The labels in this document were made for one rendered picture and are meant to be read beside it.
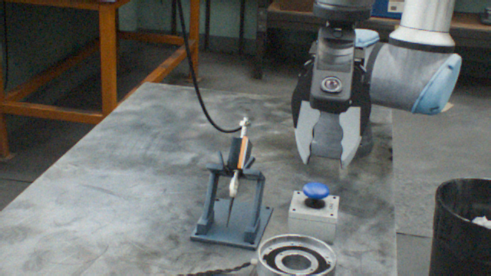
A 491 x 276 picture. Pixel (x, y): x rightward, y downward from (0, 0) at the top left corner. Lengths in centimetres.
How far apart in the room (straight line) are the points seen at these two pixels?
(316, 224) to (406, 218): 184
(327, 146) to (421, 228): 153
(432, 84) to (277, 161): 31
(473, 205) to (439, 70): 111
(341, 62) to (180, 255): 36
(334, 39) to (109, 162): 57
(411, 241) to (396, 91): 150
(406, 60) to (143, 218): 53
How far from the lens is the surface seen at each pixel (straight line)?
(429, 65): 121
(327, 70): 78
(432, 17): 122
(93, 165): 123
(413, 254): 259
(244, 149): 99
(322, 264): 91
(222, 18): 492
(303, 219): 100
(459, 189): 221
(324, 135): 129
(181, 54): 386
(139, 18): 510
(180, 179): 117
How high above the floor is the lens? 132
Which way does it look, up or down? 23 degrees down
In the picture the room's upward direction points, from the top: 3 degrees clockwise
